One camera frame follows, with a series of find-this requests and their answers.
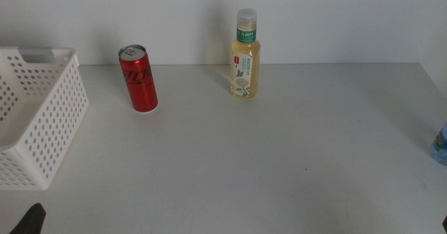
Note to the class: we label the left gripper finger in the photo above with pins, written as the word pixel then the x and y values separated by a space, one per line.
pixel 33 220

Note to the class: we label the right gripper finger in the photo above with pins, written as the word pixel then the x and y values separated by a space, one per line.
pixel 445 224

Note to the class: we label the blue water bottle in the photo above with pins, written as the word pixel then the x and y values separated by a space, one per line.
pixel 440 146

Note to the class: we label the red soda can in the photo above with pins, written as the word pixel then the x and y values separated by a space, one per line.
pixel 139 84

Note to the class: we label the yellow tea bottle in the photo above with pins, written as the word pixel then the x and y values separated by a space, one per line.
pixel 244 73

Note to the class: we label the white perforated plastic basket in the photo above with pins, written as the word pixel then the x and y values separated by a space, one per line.
pixel 52 122

